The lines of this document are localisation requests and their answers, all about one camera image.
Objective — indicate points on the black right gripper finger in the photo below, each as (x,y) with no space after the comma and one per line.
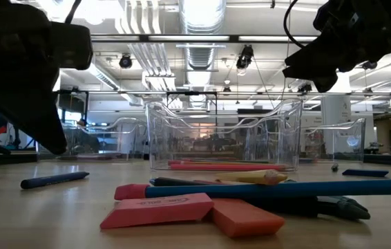
(313,57)
(320,77)

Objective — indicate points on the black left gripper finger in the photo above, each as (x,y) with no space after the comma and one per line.
(40,117)

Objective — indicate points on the dark blue pen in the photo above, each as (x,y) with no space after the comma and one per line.
(54,180)

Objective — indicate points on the blue pencil pink eraser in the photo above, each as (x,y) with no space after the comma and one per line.
(285,189)

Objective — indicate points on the yellow pencil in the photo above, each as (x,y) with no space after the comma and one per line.
(254,177)

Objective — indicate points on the red pen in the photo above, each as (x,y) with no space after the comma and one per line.
(230,167)

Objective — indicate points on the dark green marker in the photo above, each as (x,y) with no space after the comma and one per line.
(340,211)

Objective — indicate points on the black ceiling spotlight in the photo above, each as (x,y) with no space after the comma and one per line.
(304,88)
(125,61)
(244,57)

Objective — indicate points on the black stand with monitor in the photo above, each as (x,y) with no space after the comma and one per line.
(72,102)

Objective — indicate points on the clear plastic bin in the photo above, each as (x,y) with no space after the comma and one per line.
(164,138)
(112,138)
(337,138)
(216,121)

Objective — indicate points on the red eraser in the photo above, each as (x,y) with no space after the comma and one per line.
(247,218)

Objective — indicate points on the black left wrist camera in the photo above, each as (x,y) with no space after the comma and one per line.
(73,45)

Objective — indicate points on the white rectangular duct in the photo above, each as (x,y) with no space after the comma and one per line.
(109,77)

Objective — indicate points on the silver ventilation duct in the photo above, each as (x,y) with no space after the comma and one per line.
(200,20)

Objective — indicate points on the black background frame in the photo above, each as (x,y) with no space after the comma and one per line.
(192,93)

